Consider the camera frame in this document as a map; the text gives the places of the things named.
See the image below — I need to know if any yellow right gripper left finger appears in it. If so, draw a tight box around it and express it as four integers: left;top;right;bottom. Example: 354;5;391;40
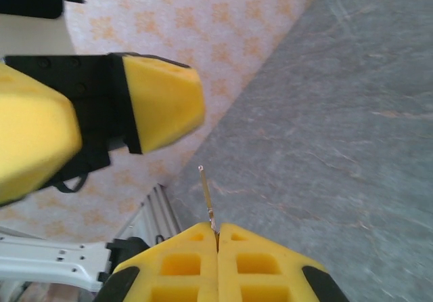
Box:
96;222;219;302

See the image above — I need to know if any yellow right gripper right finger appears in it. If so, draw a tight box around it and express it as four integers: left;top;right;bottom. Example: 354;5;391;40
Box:
217;222;350;302

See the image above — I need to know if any thin gold pin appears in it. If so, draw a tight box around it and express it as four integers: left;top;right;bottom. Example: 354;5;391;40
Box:
198;165;221;239

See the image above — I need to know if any aluminium frame side rail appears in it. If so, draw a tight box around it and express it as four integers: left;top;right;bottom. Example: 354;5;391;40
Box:
127;184;182;245

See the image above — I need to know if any thin black cable loop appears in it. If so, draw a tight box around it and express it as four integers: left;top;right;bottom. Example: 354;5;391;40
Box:
55;175;88;194

